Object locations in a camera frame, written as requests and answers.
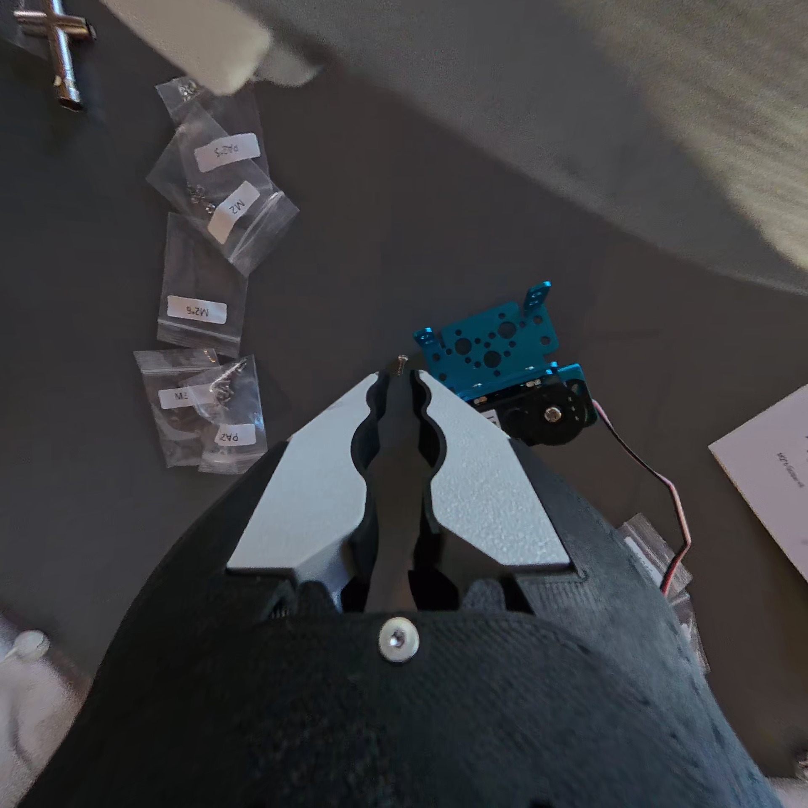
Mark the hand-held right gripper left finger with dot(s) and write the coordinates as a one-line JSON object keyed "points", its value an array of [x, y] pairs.
{"points": [[303, 505]]}

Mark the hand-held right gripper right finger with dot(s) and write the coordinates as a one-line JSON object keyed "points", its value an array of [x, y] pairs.
{"points": [[498, 505]]}

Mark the black servo motor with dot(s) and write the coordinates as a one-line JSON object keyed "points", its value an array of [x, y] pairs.
{"points": [[549, 416]]}

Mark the small silver screw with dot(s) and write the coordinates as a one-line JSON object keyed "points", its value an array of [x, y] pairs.
{"points": [[399, 365]]}

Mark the dark brown desk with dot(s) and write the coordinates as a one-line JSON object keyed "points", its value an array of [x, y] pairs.
{"points": [[442, 221]]}

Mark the small silver metal part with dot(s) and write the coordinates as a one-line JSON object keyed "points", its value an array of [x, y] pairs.
{"points": [[60, 38]]}

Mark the clear bag of screws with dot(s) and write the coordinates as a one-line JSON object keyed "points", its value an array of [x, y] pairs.
{"points": [[644, 536]]}

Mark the crumpled clear parts bag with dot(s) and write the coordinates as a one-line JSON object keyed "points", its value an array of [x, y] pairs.
{"points": [[691, 631]]}

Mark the group of small clear bags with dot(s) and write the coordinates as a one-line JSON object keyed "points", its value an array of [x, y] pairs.
{"points": [[202, 284]]}

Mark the white printed instruction manual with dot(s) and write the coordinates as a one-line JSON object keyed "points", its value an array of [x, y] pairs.
{"points": [[770, 467]]}

